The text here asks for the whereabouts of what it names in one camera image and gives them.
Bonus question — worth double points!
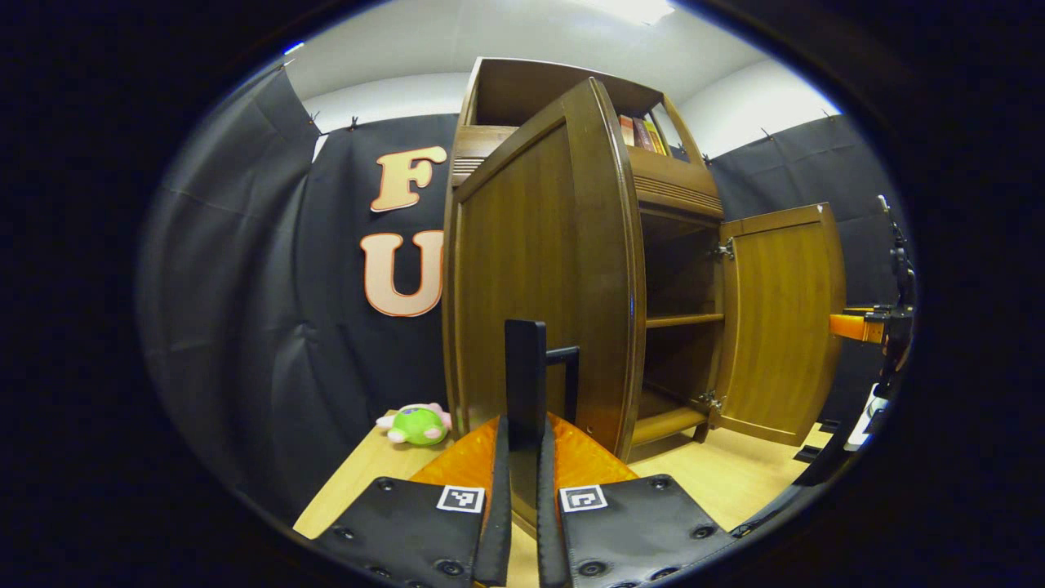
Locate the black backdrop cloth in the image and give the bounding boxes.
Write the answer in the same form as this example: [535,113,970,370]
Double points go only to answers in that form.
[135,65,907,523]

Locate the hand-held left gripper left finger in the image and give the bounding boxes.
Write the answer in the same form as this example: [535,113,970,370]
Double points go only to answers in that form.
[313,415,514,588]

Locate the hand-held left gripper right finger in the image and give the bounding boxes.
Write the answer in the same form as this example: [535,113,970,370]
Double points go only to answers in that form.
[535,412,736,588]

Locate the wooden double-door shoe cabinet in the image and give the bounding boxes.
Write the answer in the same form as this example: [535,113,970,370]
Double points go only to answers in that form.
[445,57,727,458]

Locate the green plush toy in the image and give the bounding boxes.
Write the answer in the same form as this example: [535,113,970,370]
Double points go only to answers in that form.
[376,402,452,447]

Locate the wooden shoe cabinet door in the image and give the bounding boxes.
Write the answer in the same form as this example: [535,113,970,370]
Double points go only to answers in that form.
[441,76,648,540]
[706,202,847,448]

